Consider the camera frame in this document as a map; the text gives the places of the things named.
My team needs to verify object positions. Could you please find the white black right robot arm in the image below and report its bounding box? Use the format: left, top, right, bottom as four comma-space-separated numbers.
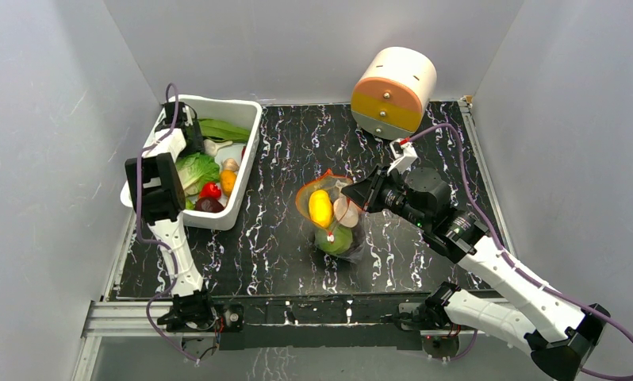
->
342, 167, 604, 380

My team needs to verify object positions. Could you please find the green cabbage ball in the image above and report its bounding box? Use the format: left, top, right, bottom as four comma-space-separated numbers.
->
314, 225, 354, 256

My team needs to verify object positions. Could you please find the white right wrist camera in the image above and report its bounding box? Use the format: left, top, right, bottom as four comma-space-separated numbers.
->
387, 138, 418, 175

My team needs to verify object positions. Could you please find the green lettuce leaf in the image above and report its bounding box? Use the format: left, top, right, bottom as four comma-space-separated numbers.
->
175, 152, 221, 196

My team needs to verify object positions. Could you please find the dark green leaf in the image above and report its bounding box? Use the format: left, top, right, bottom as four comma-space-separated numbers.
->
198, 118, 251, 143

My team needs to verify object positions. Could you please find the white plastic bin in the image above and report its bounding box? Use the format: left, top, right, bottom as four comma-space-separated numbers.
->
119, 94, 263, 232

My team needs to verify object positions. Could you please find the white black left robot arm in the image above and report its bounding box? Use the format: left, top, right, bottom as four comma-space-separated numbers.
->
121, 100, 217, 332

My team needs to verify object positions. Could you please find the dark red plum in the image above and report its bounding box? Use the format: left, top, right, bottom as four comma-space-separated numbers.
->
194, 196, 224, 214

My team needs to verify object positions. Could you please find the round pastel drawer cabinet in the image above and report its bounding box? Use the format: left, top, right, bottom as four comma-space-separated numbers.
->
350, 47, 437, 140

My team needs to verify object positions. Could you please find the beige garlic bulb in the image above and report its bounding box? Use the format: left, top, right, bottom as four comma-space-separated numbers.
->
221, 158, 240, 172

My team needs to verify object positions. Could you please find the clear zip top bag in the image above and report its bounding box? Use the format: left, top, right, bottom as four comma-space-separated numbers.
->
295, 169, 366, 263

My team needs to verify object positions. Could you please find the orange mango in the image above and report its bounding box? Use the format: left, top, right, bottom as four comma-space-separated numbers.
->
220, 170, 237, 198

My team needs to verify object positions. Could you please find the white oyster mushroom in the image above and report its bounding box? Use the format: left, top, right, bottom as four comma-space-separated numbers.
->
203, 139, 233, 157

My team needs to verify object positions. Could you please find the yellow lemon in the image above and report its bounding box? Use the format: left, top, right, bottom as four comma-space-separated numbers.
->
309, 189, 333, 229

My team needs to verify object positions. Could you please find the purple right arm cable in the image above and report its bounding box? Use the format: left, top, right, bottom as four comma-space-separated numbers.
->
395, 123, 633, 381

